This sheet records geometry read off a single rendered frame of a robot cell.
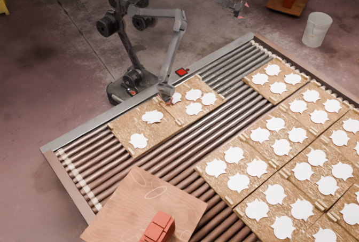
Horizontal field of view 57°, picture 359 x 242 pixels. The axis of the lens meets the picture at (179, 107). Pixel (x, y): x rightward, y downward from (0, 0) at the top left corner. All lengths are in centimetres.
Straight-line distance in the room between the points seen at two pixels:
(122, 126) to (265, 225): 113
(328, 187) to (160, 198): 104
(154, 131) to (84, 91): 182
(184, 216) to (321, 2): 449
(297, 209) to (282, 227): 15
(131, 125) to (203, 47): 233
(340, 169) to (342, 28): 324
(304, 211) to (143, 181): 96
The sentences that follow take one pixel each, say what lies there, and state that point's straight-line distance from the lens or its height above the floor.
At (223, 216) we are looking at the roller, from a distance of 206.
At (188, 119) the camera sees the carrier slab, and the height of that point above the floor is 94.
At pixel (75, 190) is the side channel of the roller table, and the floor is 95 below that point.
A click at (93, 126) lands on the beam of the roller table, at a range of 244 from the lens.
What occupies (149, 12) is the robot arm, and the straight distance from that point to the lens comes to 240.
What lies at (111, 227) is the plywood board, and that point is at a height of 104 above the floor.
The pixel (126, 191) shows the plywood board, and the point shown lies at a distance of 199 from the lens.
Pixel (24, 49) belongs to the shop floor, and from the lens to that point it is 481.
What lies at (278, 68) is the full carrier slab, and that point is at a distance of 287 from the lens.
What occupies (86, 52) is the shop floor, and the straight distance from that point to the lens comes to 450.
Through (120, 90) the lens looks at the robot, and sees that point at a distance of 358.
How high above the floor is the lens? 280
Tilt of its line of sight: 49 degrees down
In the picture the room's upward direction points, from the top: 1 degrees clockwise
